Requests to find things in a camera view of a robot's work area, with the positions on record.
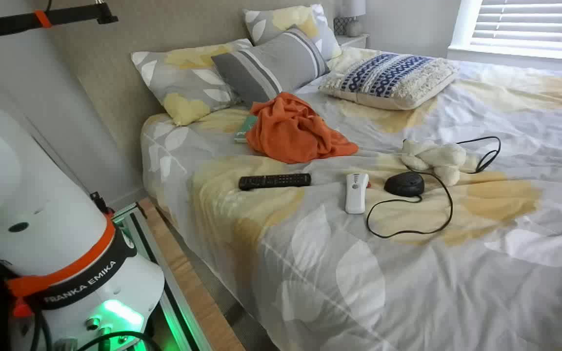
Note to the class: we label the white remote control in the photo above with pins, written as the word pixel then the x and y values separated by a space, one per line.
pixel 355 195

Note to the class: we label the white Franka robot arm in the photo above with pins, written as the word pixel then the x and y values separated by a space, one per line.
pixel 33 215

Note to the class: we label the black TV remote control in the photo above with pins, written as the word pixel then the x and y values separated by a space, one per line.
pixel 273 182

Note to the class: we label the orange cloth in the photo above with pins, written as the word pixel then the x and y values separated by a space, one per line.
pixel 292 133

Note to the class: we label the teal flat item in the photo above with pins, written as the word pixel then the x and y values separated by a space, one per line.
pixel 242 127

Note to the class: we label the grey striped pillow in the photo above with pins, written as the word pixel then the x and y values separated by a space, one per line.
pixel 273 65

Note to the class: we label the wooden bed side board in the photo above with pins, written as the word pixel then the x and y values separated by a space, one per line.
pixel 185 279

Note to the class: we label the large grey yellow floral pillow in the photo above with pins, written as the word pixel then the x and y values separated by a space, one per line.
pixel 175 80

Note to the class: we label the blue white knitted pillow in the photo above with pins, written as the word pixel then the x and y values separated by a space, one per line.
pixel 388 78

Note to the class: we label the white nightstand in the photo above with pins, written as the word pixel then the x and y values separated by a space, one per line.
pixel 353 41

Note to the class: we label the white plush toy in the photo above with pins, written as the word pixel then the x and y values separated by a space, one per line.
pixel 437 156

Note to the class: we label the small grey yellow floral pillow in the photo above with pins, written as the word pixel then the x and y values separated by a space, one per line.
pixel 273 20

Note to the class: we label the table lamp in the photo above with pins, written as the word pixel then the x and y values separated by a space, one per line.
pixel 349 16

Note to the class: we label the beige upholstered headboard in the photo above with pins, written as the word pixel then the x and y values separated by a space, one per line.
pixel 117 84

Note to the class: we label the white window blinds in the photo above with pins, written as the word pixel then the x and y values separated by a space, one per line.
pixel 534 22

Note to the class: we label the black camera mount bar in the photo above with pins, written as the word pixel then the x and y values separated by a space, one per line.
pixel 7 24

